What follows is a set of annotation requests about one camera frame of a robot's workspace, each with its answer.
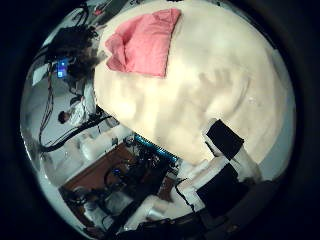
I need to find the orange button-up shirt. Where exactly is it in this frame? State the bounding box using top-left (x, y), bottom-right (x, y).
top-left (104, 8), bottom-right (183, 79)

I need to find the person in white shirt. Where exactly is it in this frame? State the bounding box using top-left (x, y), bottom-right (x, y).
top-left (57, 81), bottom-right (99, 128)

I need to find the blue lit strip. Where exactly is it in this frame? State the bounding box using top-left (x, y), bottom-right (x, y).
top-left (133, 133), bottom-right (179, 164)

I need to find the thick black cable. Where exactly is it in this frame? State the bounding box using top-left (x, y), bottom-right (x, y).
top-left (38, 113), bottom-right (113, 153)

